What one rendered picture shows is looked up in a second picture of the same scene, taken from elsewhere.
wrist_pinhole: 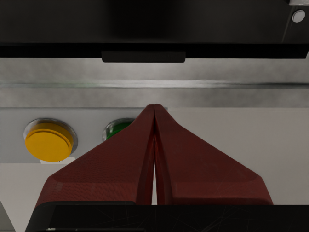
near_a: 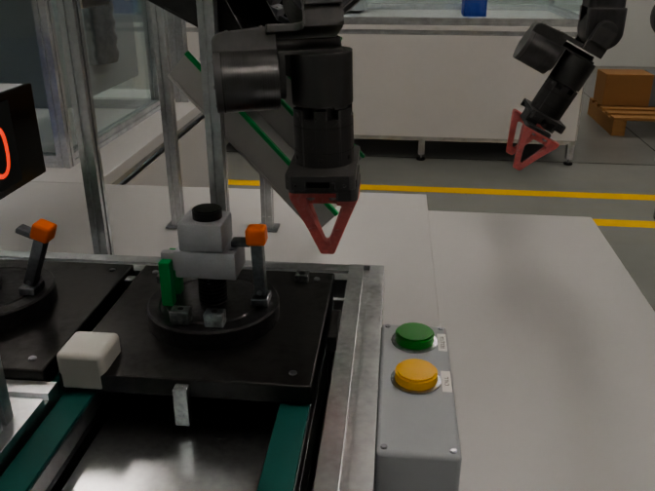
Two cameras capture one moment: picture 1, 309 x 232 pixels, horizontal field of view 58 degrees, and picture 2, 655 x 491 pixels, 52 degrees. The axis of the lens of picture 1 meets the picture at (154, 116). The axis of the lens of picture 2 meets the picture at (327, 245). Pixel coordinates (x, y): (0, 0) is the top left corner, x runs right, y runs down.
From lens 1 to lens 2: 0.67 m
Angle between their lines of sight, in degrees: 74
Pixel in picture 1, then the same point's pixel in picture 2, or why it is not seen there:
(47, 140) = (406, 367)
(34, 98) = (369, 380)
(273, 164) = (515, 329)
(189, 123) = (462, 384)
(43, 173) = not seen: outside the picture
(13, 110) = (381, 394)
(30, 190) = not seen: outside the picture
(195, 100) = (375, 313)
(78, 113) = (386, 361)
